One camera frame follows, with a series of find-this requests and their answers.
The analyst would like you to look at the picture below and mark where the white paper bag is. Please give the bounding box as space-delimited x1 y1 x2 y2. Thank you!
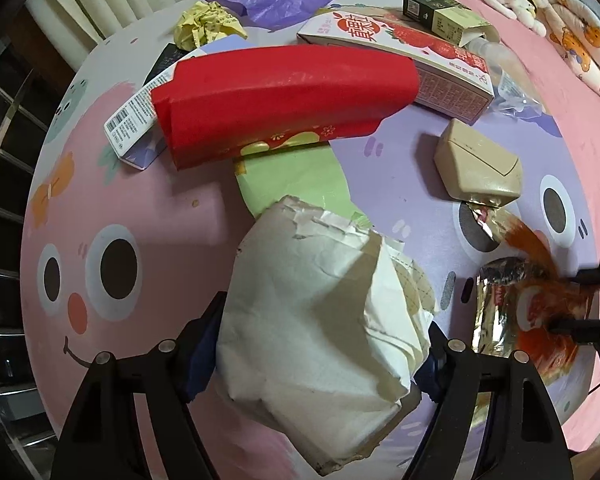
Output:
215 195 438 476

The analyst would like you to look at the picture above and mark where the clear plastic bottle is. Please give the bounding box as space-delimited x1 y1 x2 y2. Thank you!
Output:
467 37 546 116

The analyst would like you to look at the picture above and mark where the black box with barcode label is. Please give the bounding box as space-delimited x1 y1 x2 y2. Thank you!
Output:
104 42 206 171

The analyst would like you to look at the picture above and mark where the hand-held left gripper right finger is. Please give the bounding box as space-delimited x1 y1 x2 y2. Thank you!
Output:
402 322 576 480

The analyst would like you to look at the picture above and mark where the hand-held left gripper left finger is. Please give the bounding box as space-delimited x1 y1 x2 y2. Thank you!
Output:
50 290 228 480

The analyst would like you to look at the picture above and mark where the dark green box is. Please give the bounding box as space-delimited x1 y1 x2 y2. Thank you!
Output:
402 0 501 47

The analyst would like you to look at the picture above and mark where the white plush toy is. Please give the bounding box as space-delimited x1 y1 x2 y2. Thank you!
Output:
475 0 551 36

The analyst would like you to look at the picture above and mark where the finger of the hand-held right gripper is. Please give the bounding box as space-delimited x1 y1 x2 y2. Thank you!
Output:
547 317 600 393
565 232 600 288

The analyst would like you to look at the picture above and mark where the crumpled yellow paper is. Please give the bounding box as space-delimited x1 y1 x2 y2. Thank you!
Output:
174 1 248 52

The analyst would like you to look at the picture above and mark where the red gift box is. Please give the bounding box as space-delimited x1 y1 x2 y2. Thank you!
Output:
150 45 421 171

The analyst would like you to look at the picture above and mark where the orange foil snack wrapper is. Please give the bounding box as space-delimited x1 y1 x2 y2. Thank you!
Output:
460 200 593 381

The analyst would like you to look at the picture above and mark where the beige box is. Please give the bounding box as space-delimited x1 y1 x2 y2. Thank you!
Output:
434 119 523 207

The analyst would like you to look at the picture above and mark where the strawberry print carton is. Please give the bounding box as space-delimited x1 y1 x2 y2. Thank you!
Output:
296 7 496 125

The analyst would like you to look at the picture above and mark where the metal rail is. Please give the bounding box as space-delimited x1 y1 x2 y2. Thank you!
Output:
0 70 61 461

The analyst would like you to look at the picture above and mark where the printed blanket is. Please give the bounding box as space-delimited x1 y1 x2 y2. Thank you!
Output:
20 0 600 480

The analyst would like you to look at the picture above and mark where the tiger print pillow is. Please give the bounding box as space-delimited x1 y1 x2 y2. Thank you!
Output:
537 0 600 101

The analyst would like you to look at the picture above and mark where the pink bed sheet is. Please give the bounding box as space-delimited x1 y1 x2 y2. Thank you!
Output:
340 0 600 456

